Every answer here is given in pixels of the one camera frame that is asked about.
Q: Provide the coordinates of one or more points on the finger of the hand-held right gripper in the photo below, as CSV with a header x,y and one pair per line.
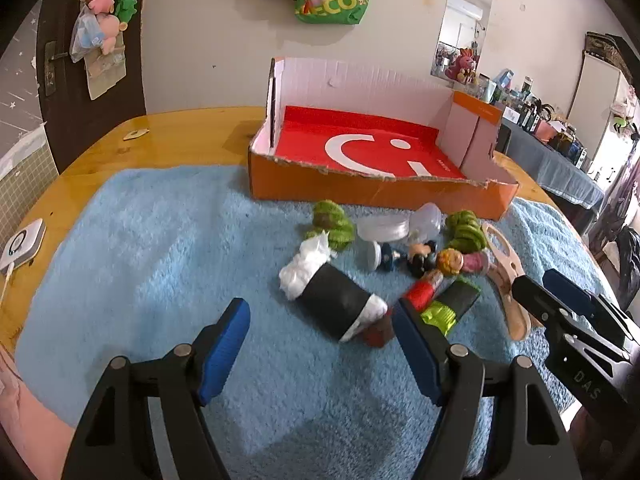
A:
x,y
535,302
567,290

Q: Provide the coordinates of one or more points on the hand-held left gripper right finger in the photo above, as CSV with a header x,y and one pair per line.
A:
x,y
415,355

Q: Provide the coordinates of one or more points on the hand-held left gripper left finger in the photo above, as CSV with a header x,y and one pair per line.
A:
x,y
225,345

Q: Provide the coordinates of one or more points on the beige large plastic clip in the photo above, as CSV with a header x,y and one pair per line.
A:
x,y
505,260

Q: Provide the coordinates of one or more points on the red thread spool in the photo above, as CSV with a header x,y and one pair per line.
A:
x,y
425,290

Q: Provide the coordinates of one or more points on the black green foil packet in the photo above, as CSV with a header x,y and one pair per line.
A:
x,y
460,300

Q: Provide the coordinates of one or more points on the blonde pink doll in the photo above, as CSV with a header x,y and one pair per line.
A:
x,y
455,262

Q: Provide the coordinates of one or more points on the black mouse figurine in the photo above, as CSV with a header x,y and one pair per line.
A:
x,y
421,260

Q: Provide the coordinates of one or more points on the green yarn bundle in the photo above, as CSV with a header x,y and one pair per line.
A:
x,y
465,232

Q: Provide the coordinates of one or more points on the blue white figurine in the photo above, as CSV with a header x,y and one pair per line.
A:
x,y
392,257

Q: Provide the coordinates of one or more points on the black roll with white tissue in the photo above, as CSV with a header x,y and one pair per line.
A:
x,y
335,290

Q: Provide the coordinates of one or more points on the clear round plastic lid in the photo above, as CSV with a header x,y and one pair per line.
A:
x,y
369,257

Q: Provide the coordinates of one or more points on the clear round plastic container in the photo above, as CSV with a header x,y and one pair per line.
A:
x,y
382,230

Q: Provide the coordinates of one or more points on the clear square plastic box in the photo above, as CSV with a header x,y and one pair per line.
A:
x,y
426,220

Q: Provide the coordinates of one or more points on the green-haired doll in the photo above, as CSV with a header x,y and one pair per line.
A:
x,y
332,220

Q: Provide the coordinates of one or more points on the orange cardboard box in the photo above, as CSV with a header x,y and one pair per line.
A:
x,y
370,195

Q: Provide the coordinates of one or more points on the dark cloth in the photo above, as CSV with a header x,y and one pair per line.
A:
x,y
630,265

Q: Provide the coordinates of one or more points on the blue fluffy towel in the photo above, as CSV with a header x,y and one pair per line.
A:
x,y
150,260

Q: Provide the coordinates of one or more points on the table with dark cloth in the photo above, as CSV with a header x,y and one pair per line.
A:
x,y
550,170

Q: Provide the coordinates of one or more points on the row of bottles and boxes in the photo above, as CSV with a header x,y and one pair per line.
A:
x,y
540,115

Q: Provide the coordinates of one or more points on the white cabinet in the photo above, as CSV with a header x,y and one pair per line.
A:
x,y
597,105

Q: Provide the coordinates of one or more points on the person's pink clothing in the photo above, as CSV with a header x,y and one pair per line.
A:
x,y
25,410

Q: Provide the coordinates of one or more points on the white round-button device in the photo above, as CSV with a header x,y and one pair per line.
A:
x,y
22,247

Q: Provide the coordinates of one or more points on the small beige tag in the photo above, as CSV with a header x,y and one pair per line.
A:
x,y
136,134

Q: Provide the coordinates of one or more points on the dark patterned box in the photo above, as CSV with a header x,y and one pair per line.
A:
x,y
607,52

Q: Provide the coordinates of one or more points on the pink plush dragon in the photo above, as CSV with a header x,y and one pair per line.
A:
x,y
462,65

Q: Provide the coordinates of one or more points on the dark brown door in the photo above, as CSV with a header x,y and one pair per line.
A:
x,y
65,125

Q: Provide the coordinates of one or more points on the beige paper bag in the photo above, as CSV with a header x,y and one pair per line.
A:
x,y
102,75

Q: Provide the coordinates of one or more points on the pink plush pig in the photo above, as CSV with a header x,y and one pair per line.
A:
x,y
110,30

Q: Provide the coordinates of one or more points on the clear plastic bag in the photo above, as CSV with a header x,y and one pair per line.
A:
x,y
82,37

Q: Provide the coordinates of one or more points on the green plush toy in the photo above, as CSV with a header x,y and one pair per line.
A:
x,y
125,7

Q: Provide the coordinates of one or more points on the wall mirror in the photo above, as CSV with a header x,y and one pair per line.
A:
x,y
465,20

